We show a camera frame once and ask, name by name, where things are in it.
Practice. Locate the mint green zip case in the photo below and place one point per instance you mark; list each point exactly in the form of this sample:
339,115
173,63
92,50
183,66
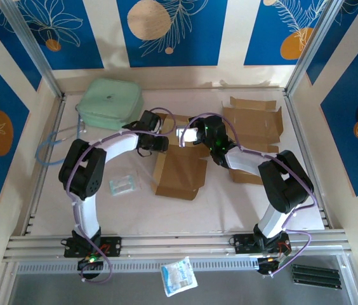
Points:
109,101

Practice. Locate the clear plastic packet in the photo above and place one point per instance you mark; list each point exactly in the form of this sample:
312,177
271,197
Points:
123,184

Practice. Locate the aluminium side rail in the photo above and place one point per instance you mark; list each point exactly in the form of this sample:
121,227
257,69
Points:
298,127
37,197

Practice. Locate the brown cardboard box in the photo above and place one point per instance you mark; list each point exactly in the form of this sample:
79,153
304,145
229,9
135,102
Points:
179,174
252,120

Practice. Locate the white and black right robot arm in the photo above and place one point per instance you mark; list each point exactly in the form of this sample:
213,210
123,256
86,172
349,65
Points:
271,219

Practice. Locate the white and blue sachet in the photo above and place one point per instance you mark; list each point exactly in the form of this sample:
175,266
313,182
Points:
179,278

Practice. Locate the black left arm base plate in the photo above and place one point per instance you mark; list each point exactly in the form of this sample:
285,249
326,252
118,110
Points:
114,246

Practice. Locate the black ridged block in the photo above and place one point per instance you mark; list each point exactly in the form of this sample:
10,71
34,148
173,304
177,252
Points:
315,276

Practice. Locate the blue stethoscope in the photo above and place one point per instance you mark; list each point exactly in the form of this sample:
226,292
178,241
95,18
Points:
41,159

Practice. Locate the grey metal shelf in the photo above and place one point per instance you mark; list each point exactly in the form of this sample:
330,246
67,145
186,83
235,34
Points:
71,292

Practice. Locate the aluminium frame cross rail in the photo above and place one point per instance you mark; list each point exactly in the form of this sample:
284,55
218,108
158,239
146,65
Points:
179,246

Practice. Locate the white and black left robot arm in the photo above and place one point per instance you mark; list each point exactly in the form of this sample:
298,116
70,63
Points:
88,209

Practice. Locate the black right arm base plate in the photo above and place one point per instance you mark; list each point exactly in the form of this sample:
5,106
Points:
242,244

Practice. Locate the aluminium frame post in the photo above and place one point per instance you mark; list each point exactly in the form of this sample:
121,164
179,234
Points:
36,54
312,47

